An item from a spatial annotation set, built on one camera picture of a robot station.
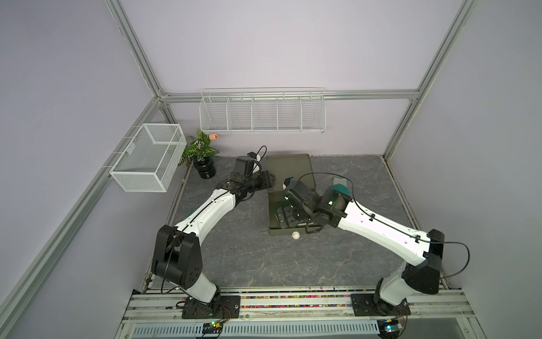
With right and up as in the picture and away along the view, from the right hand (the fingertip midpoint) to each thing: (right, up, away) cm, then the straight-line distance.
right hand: (288, 211), depth 74 cm
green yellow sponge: (-1, -1, -9) cm, 9 cm away
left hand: (-6, +11, +11) cm, 17 cm away
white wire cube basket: (-55, +17, +9) cm, 58 cm away
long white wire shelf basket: (-11, +44, +25) cm, 52 cm away
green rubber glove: (+29, +8, +35) cm, 47 cm away
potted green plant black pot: (-38, +23, +20) cm, 48 cm away
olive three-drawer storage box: (+5, +16, +16) cm, 23 cm away
